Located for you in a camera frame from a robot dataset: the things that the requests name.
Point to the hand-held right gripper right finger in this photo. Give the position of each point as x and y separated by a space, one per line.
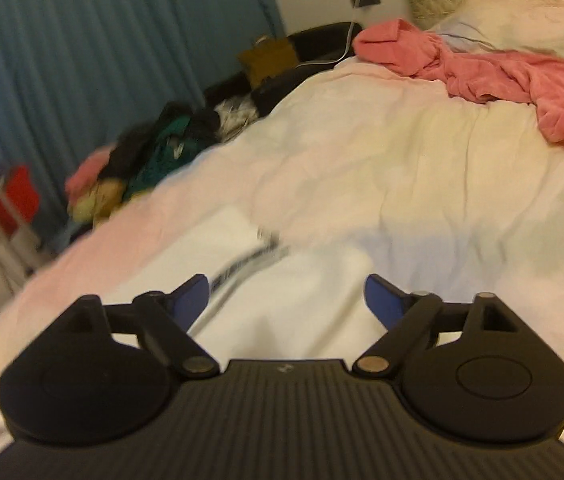
379 301

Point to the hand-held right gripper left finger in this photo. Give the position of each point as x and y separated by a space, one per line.
191 301

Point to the white cloth with black stripe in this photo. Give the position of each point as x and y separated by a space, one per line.
292 305

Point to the bed with pale sheet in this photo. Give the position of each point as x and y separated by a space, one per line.
387 170

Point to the yellow garment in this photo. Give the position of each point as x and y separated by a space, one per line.
99 200

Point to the green garment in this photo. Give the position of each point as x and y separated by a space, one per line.
161 160

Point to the pink garment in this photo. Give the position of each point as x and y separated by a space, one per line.
84 175

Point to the black garment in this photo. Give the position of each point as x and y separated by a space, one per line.
131 145

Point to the black and white patterned cloth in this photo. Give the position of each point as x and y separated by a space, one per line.
234 115

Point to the red garment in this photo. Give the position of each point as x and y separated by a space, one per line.
16 195

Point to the cardboard box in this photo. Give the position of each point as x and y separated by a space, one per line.
267 60

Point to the pink blanket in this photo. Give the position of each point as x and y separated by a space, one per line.
512 77

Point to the black sofa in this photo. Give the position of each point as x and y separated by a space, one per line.
322 40

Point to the teal curtain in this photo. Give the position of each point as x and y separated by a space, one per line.
86 35

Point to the white pillow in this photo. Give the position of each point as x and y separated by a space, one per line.
512 27

